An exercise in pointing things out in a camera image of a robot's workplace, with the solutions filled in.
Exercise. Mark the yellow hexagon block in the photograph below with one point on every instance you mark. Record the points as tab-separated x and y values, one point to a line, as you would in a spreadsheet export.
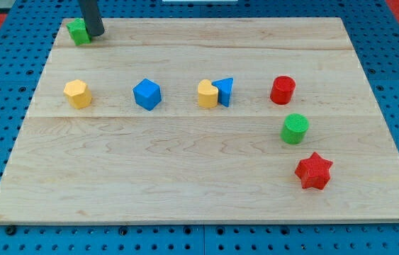
77	94

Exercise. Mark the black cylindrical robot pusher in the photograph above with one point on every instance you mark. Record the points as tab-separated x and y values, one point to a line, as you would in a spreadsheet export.
92	17

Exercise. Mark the red star block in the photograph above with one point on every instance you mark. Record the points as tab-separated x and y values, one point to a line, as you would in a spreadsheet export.
314	172

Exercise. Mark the blue triangle block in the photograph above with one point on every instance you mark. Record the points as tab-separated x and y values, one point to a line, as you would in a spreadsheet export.
224	87

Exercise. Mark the green cylinder block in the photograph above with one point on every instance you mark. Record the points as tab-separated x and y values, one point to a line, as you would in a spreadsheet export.
294	128

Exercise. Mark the light wooden board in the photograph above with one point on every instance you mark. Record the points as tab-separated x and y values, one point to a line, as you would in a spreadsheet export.
115	163

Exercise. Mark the green star block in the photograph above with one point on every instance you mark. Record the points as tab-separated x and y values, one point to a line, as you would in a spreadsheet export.
77	32

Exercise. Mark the blue cube block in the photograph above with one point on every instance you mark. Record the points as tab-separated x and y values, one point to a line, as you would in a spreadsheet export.
147	94

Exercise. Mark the yellow heart block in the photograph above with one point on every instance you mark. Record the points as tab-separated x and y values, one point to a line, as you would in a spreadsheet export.
207	94

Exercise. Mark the red cylinder block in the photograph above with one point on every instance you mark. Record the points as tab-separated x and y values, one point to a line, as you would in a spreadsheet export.
282	90

